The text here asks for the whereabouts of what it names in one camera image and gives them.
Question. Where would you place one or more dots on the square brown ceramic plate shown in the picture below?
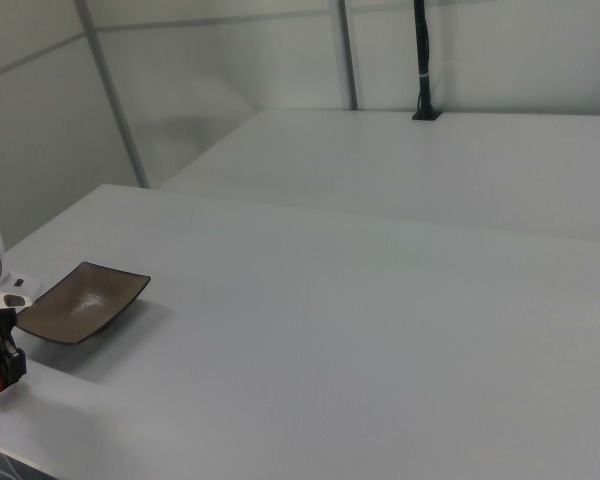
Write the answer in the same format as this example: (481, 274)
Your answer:
(82, 305)

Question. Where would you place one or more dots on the black camera pole with base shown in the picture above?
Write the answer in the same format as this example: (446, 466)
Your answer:
(423, 60)

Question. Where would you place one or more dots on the grey metal frame post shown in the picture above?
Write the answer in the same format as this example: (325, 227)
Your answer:
(350, 55)

